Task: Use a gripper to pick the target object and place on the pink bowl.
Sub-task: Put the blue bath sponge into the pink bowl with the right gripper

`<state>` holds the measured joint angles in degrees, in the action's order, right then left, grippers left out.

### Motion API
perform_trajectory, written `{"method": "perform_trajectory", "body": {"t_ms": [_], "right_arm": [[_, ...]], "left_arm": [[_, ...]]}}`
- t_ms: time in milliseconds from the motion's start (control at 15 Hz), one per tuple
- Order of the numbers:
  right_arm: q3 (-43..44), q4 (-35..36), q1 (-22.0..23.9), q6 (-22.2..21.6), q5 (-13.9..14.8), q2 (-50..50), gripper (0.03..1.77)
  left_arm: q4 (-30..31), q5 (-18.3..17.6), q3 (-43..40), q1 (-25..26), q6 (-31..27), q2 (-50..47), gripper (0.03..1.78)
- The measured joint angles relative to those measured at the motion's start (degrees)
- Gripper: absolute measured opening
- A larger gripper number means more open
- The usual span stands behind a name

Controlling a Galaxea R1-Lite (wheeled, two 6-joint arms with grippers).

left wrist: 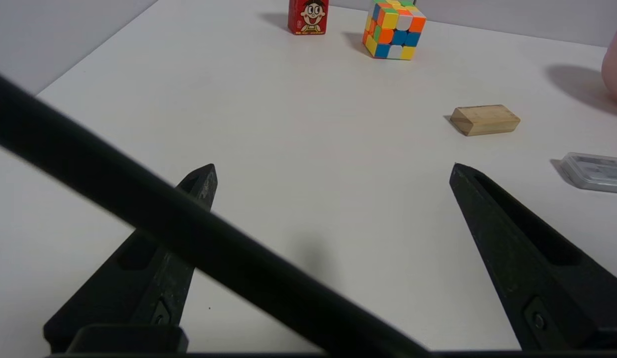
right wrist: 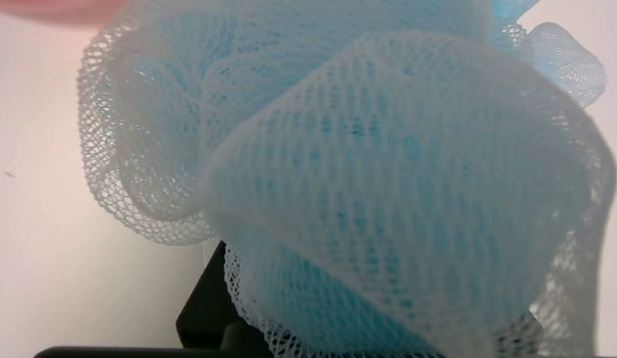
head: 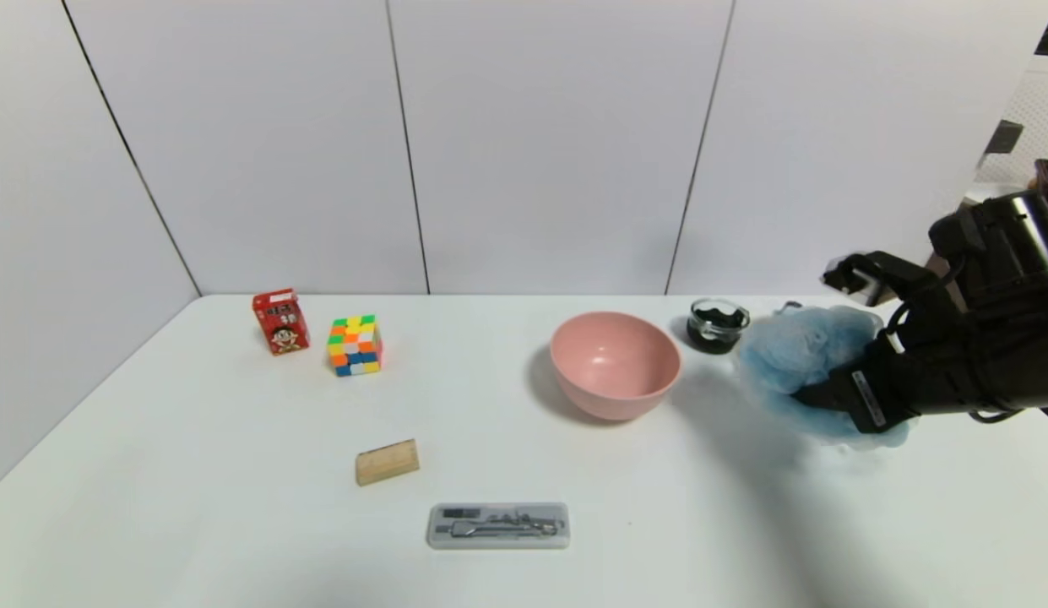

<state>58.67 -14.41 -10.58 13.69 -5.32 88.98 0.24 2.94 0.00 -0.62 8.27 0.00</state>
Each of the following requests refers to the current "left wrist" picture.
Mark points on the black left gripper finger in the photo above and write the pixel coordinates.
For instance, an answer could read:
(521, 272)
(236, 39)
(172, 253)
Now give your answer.
(532, 268)

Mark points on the clear plastic flat case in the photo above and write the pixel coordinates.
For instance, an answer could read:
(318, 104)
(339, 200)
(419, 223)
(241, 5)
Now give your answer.
(595, 172)

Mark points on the wooden block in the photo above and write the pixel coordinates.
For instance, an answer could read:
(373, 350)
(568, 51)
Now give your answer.
(485, 120)

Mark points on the multicolour puzzle cube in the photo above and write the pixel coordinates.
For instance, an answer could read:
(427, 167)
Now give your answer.
(394, 30)

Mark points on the red cartoon milk carton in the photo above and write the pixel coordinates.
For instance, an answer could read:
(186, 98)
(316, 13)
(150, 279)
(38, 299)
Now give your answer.
(308, 16)

